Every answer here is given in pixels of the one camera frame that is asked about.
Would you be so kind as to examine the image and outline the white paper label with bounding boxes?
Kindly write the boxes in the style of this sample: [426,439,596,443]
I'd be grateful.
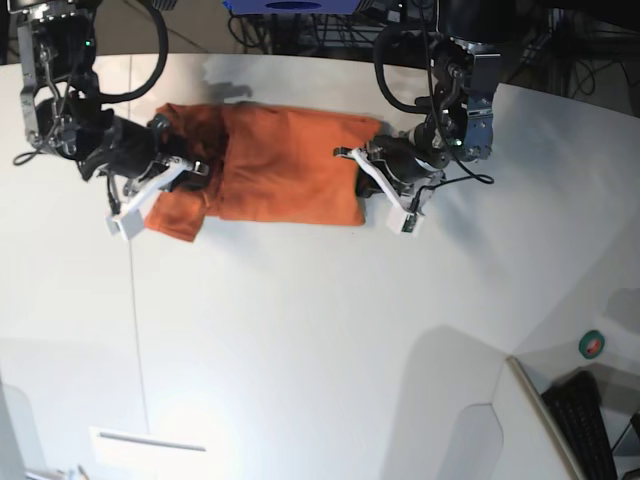
[89,427,213,475]

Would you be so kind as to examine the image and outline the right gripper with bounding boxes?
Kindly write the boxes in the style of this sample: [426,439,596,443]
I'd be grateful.
[79,114,211,192]

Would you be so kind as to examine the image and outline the orange t-shirt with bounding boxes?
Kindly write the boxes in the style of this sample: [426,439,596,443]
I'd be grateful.
[145,103,382,242]

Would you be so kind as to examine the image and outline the black keyboard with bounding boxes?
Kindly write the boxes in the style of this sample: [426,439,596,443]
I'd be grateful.
[542,370,618,480]

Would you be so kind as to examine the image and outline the white monitor edge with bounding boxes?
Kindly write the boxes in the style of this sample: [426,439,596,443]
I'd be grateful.
[506,356,586,480]

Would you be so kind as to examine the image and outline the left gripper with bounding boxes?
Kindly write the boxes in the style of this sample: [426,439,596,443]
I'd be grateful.
[355,134,448,198]

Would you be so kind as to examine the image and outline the green tape roll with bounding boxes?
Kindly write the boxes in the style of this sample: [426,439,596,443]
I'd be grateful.
[578,330,606,360]

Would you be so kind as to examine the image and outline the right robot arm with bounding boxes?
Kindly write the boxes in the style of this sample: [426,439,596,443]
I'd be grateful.
[7,1,209,191]

